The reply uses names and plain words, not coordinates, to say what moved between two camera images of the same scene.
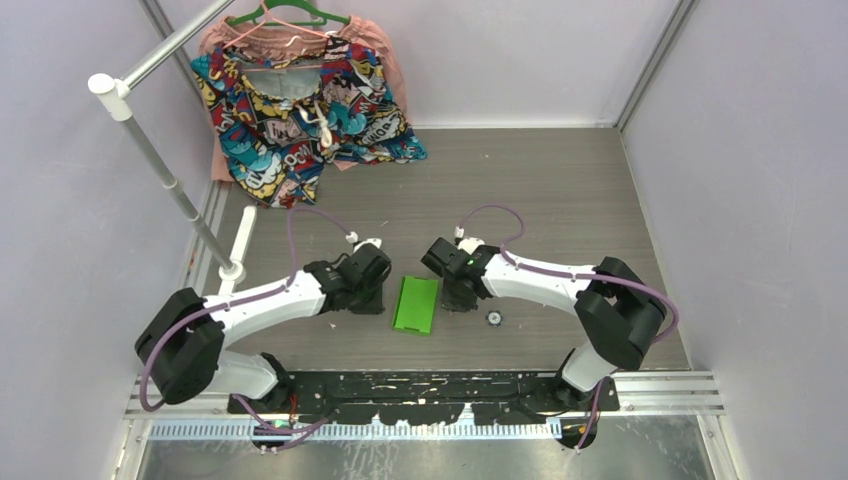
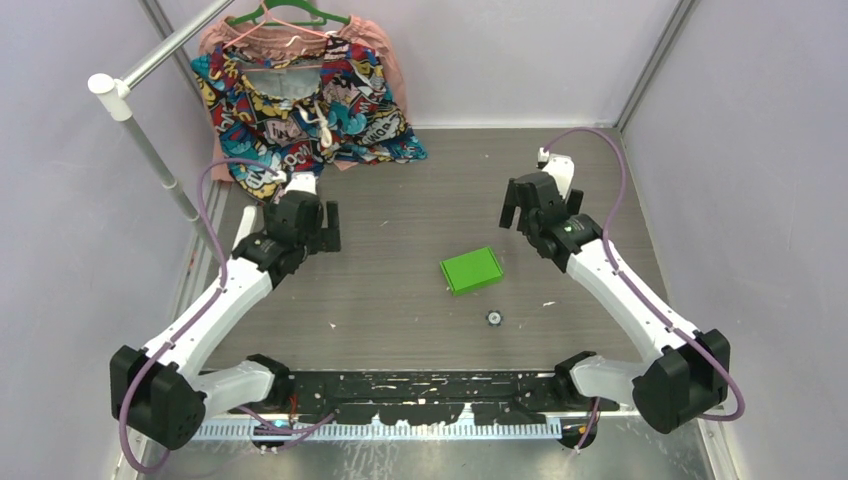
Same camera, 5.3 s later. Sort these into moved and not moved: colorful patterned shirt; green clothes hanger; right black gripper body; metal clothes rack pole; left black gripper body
Moved: left black gripper body; right black gripper body
Not moved: colorful patterned shirt; green clothes hanger; metal clothes rack pole
